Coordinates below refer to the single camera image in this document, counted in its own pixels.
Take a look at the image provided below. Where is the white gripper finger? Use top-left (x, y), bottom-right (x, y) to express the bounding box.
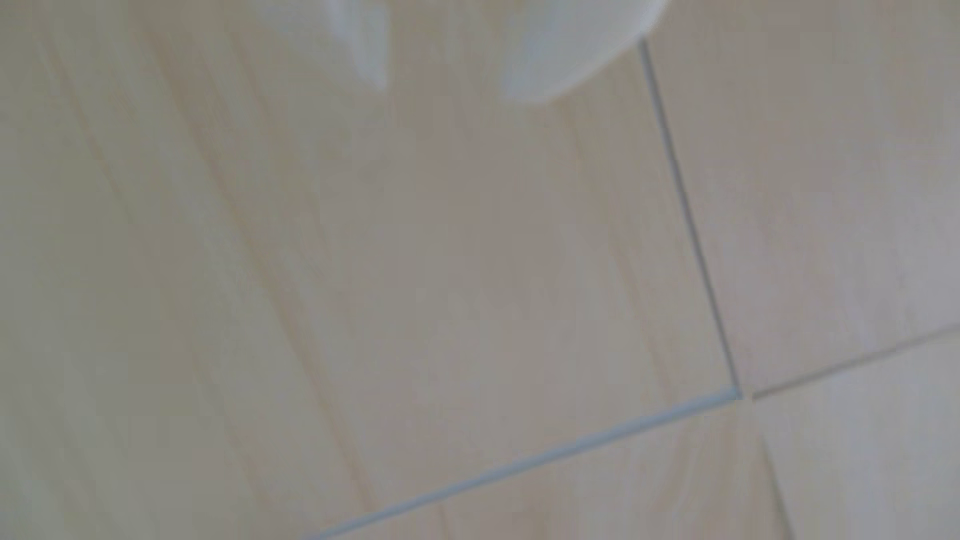
top-left (498, 0), bottom-right (672, 105)
top-left (322, 0), bottom-right (391, 91)

